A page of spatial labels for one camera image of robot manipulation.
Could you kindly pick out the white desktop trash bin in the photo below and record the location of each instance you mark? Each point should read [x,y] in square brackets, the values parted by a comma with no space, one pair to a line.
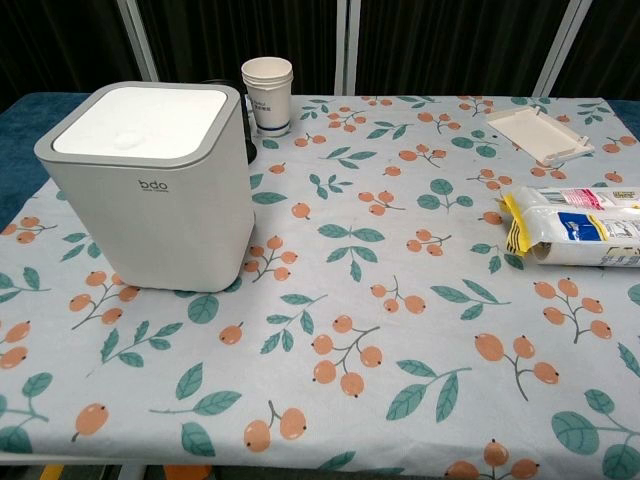
[165,220]

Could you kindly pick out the white plastic container lid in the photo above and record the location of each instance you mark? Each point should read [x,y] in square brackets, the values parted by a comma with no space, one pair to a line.
[145,120]

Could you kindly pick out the white plastic tray lid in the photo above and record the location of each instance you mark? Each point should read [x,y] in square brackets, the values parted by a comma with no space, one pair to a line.
[537,135]

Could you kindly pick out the floral fruit print tablecloth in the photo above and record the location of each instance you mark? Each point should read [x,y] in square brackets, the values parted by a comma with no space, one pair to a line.
[350,300]

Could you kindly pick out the black cup holder base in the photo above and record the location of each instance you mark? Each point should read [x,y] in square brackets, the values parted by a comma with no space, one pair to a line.
[250,145]

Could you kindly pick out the stack of white paper cups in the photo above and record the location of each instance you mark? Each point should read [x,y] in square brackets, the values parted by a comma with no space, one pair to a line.
[267,95]

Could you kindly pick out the yellow and white snack bag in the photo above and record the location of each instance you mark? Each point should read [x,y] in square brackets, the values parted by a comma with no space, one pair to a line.
[585,240]

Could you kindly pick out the blue table cover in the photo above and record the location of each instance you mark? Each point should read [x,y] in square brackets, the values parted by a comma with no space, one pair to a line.
[20,150]

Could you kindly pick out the white partition frame post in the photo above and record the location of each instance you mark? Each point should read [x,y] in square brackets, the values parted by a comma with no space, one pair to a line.
[347,45]
[560,45]
[142,40]

